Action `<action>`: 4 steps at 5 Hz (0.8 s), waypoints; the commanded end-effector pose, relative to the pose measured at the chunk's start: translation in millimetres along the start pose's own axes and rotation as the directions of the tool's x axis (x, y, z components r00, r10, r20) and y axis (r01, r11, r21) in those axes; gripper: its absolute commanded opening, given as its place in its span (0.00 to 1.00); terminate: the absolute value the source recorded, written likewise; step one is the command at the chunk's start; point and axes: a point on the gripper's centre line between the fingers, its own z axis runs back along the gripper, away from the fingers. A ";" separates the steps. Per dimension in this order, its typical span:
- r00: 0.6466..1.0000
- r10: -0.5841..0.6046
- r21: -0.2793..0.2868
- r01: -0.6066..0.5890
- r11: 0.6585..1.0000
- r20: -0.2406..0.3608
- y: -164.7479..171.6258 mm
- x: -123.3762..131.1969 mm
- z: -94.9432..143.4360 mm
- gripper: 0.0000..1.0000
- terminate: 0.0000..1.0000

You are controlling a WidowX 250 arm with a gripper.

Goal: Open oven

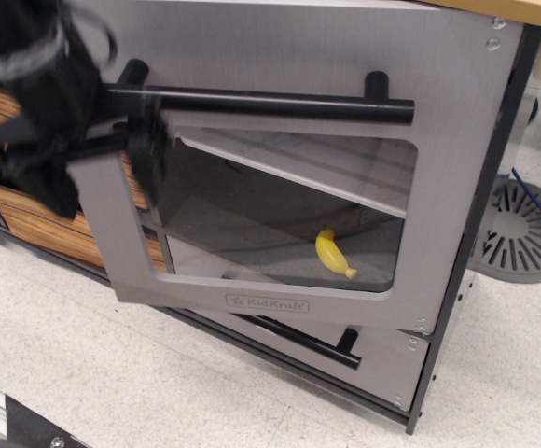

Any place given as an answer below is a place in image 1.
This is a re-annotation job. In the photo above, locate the black drawer handle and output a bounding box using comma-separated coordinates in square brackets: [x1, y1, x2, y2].
[234, 314, 362, 370]

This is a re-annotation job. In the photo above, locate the grey toy oven door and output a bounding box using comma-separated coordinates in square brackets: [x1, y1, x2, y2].
[71, 1, 524, 331]

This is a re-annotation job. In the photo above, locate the black plate with screw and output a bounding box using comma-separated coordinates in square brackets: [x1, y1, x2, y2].
[5, 395, 87, 448]

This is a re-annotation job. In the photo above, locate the grey slotted round base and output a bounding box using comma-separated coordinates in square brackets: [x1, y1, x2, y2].
[468, 177, 541, 284]

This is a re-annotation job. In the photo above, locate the lower wood-grain bin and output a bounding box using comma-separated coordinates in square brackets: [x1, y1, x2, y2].
[0, 179, 172, 274]

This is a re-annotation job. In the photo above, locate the wooden countertop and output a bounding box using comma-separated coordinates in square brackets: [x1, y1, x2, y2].
[430, 0, 541, 26]

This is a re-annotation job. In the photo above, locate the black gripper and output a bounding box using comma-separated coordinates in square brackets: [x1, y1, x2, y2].
[0, 60, 171, 218]

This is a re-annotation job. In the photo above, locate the black toy kitchen frame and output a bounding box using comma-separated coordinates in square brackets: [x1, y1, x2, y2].
[0, 18, 541, 435]

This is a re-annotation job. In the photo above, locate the blue cable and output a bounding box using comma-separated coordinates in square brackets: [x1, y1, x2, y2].
[510, 166, 541, 234]

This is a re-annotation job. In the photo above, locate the yellow toy banana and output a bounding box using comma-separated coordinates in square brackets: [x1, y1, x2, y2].
[315, 229, 357, 280]

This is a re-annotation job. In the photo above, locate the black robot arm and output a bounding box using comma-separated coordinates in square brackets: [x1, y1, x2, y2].
[0, 1, 168, 218]

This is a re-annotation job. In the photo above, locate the grey oven shelf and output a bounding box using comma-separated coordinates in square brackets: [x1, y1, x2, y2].
[180, 128, 418, 218]

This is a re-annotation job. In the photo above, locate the black oven door handle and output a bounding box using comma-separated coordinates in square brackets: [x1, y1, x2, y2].
[106, 72, 415, 125]

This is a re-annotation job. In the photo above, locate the grey lower oven drawer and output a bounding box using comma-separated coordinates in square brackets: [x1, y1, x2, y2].
[201, 312, 428, 411]

